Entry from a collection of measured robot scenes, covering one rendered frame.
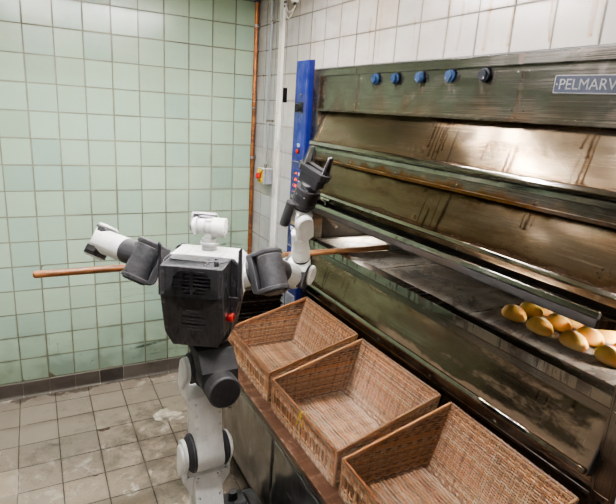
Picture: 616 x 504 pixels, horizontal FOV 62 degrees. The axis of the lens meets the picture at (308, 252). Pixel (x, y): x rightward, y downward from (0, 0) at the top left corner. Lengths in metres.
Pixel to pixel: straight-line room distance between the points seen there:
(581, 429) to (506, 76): 1.12
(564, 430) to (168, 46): 2.92
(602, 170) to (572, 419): 0.74
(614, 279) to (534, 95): 0.61
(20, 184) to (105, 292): 0.84
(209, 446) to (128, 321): 1.85
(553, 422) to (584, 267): 0.50
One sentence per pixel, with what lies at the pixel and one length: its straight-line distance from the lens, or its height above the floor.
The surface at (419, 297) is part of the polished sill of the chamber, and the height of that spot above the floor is 1.17.
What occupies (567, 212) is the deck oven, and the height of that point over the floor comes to 1.65.
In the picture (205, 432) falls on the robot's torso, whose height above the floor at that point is 0.72.
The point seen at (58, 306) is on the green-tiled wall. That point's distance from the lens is 3.64.
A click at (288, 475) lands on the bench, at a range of 2.26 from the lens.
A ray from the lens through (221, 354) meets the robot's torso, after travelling 1.80.
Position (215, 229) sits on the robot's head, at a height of 1.48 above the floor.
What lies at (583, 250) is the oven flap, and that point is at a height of 1.55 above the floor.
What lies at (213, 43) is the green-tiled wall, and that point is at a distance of 3.59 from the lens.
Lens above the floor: 1.88
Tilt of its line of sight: 15 degrees down
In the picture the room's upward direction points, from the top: 4 degrees clockwise
